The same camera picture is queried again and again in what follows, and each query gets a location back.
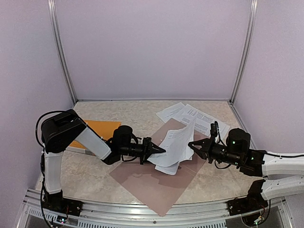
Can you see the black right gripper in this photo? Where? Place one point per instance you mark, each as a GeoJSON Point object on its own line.
{"type": "Point", "coordinates": [205, 151]}

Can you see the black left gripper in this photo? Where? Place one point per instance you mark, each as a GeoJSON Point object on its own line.
{"type": "Point", "coordinates": [148, 149]}

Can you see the white printed paper stack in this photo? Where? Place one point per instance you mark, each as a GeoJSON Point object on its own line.
{"type": "Point", "coordinates": [174, 137]}

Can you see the white printed sheet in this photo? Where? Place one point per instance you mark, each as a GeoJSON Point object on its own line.
{"type": "Point", "coordinates": [203, 120]}
{"type": "Point", "coordinates": [166, 114]}

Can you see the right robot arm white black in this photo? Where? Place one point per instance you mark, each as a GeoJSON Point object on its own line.
{"type": "Point", "coordinates": [280, 174]}

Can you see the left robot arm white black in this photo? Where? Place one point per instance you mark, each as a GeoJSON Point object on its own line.
{"type": "Point", "coordinates": [64, 127]}

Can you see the orange book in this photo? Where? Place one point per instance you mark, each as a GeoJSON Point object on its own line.
{"type": "Point", "coordinates": [104, 129]}

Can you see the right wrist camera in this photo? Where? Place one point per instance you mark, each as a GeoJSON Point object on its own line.
{"type": "Point", "coordinates": [214, 131]}

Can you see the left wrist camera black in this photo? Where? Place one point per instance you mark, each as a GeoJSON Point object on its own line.
{"type": "Point", "coordinates": [122, 136]}

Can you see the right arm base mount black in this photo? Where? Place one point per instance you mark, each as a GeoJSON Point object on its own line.
{"type": "Point", "coordinates": [251, 202]}

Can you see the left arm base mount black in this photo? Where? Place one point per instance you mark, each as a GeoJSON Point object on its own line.
{"type": "Point", "coordinates": [57, 203]}

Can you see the right aluminium frame post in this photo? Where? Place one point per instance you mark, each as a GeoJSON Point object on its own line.
{"type": "Point", "coordinates": [245, 51]}

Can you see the aluminium frame post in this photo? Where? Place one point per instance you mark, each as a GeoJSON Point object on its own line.
{"type": "Point", "coordinates": [60, 51]}
{"type": "Point", "coordinates": [245, 51]}

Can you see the front aluminium rail base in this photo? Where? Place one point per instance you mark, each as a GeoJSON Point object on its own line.
{"type": "Point", "coordinates": [94, 214]}

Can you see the left aluminium frame post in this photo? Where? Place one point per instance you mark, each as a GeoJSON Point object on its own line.
{"type": "Point", "coordinates": [60, 51]}

